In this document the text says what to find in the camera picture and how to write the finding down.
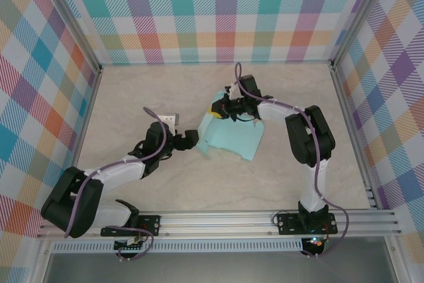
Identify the slotted grey cable duct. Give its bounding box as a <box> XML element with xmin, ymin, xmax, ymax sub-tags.
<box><xmin>52</xmin><ymin>241</ymin><xmax>304</xmax><ymax>253</ymax></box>

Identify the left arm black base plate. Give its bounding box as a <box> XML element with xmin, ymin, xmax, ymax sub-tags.
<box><xmin>100</xmin><ymin>215</ymin><xmax>162</xmax><ymax>238</ymax></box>

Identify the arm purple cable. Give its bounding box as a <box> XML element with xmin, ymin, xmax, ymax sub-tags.
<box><xmin>234</xmin><ymin>62</ymin><xmax>350</xmax><ymax>259</ymax></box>
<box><xmin>64</xmin><ymin>107</ymin><xmax>173</xmax><ymax>262</ymax></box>

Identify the aluminium frame post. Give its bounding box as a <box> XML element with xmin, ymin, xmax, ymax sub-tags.
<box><xmin>31</xmin><ymin>0</ymin><xmax>103</xmax><ymax>75</ymax></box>
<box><xmin>329</xmin><ymin>0</ymin><xmax>398</xmax><ymax>68</ymax></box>

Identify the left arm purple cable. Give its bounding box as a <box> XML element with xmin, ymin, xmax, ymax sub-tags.
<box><xmin>64</xmin><ymin>107</ymin><xmax>173</xmax><ymax>262</ymax></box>

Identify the wide aluminium mounting rail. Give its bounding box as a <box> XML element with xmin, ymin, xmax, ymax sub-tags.
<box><xmin>36</xmin><ymin>209</ymin><xmax>403</xmax><ymax>239</ymax></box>

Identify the aluminium side rail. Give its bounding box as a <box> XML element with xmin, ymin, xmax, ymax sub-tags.
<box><xmin>68</xmin><ymin>66</ymin><xmax>103</xmax><ymax>178</ymax></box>
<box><xmin>329</xmin><ymin>62</ymin><xmax>380</xmax><ymax>211</ymax></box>

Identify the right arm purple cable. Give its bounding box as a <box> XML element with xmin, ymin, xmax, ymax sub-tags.
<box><xmin>234</xmin><ymin>62</ymin><xmax>350</xmax><ymax>259</ymax></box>

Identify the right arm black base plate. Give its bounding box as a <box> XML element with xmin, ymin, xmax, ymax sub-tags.
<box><xmin>277</xmin><ymin>212</ymin><xmax>338</xmax><ymax>236</ymax></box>

